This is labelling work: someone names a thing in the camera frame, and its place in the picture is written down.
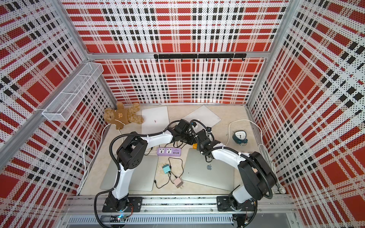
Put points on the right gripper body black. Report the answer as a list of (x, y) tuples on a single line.
[(201, 149)]

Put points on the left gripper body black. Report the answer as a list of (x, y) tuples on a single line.
[(187, 138)]

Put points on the teal usb charger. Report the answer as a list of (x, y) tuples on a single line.
[(166, 168)]

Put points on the pink usb charger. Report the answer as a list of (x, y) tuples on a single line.
[(178, 182)]

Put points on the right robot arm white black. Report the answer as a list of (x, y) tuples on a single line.
[(257, 176)]

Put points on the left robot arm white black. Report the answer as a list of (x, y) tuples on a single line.
[(127, 152)]

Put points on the white laptop back right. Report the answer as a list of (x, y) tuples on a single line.
[(204, 115)]

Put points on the white laptop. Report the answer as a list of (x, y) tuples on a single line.
[(204, 115), (155, 120)]

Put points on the white laptop back left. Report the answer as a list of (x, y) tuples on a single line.
[(155, 120)]

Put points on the silver laptop front right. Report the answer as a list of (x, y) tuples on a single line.
[(215, 174)]

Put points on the silver laptop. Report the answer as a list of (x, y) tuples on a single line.
[(215, 174), (142, 178)]

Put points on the silver laptop front left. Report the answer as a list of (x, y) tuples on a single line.
[(142, 178)]

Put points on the purple power strip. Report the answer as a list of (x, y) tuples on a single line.
[(169, 151)]

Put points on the brown teddy bear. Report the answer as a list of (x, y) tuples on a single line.
[(123, 116)]

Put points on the black hook rail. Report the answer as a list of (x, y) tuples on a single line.
[(201, 56)]

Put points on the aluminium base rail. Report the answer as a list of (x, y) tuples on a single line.
[(185, 211)]

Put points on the white wire mesh basket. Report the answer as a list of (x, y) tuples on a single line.
[(64, 105)]

